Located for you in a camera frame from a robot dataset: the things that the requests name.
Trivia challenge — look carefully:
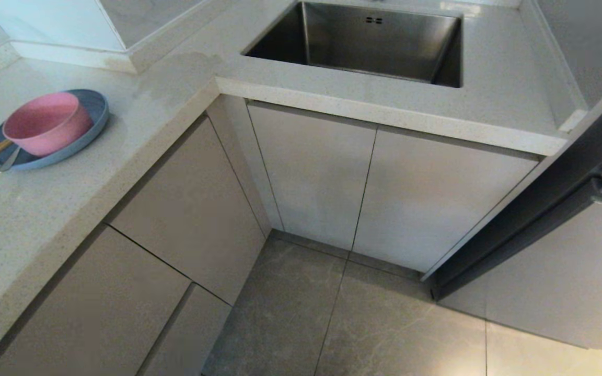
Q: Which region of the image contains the beige pull-out cabinet front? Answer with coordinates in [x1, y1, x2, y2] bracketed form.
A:
[107, 116, 267, 307]

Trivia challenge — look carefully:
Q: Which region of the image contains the blue round plate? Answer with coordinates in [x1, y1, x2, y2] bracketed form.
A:
[0, 89, 110, 172]

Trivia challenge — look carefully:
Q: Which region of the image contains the pink speckled bowl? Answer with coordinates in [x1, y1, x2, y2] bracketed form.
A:
[2, 92, 95, 158]

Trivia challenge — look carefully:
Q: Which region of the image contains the narrow beige cabinet door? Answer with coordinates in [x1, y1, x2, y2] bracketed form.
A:
[247, 102, 377, 252]

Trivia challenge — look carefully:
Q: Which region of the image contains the wide beige cabinet door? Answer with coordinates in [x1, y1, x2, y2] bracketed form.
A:
[352, 128, 540, 273]

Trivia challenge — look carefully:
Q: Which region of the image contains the stainless steel sink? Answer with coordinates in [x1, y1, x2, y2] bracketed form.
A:
[242, 1, 462, 88]

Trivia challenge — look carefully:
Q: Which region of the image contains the small beige drawer front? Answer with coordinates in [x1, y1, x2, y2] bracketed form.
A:
[138, 284, 232, 376]

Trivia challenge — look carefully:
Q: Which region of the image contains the large beige drawer front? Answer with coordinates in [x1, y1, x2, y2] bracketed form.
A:
[0, 226, 193, 376]

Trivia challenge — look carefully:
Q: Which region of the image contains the white appliance front panel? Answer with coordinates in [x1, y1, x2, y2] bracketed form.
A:
[438, 175, 602, 356]

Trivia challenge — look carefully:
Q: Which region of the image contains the dark grey door frame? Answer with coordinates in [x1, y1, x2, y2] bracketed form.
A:
[420, 78, 602, 302]

